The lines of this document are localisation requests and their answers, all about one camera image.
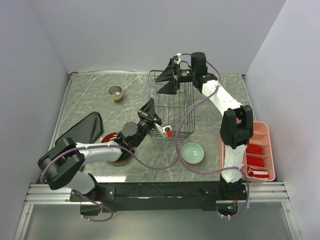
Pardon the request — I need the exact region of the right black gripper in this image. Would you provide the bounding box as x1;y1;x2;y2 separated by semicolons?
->
155;58;196;96

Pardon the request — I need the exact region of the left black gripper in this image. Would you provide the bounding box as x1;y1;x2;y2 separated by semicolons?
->
134;98;163;147

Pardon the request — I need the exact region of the clear drinking glass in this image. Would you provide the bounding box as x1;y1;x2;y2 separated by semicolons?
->
144;82;158;100

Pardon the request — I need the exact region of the black wire dish rack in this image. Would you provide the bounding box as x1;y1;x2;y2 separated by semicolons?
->
147;70;195;134

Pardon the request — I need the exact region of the beige brown ceramic cup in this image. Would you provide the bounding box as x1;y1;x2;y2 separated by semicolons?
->
108;85;124;104

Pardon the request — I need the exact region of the red floral lacquer plate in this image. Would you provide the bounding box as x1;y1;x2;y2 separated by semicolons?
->
100;132;132;164

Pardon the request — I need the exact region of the celadon green bowl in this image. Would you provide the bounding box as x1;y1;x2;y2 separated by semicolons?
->
180;141;205;164

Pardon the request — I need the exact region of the orange white patterned bowl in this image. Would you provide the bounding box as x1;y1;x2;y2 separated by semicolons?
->
182;161;201;167

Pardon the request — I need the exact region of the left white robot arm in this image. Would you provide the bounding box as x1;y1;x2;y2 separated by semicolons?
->
37;98;162;201

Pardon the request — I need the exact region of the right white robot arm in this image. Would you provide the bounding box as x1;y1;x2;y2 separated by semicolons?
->
155;52;254;199

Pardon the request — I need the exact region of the dark grey cloth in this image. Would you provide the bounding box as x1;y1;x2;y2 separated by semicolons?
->
54;111;104;145

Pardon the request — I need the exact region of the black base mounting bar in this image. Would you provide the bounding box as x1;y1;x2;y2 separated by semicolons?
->
69;181;248;213

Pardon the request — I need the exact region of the red cloth in tray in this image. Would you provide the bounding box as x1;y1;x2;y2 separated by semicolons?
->
246;155;265;168
246;143;263;156

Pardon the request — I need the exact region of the red white striped cloth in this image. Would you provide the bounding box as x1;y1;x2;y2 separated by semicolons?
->
247;167;269;180

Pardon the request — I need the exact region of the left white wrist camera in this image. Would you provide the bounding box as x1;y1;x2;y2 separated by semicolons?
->
154;123;174;138

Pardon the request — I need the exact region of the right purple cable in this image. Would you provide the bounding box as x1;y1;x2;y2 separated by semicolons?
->
173;52;251;220

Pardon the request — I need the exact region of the purple cable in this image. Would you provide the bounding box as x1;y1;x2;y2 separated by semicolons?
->
173;52;251;220
39;134;181;223

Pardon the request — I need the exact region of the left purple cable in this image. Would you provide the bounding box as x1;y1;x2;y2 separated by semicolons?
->
39;134;181;223

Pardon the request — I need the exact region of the aluminium rail frame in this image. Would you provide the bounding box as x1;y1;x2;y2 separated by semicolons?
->
14;182;302;240

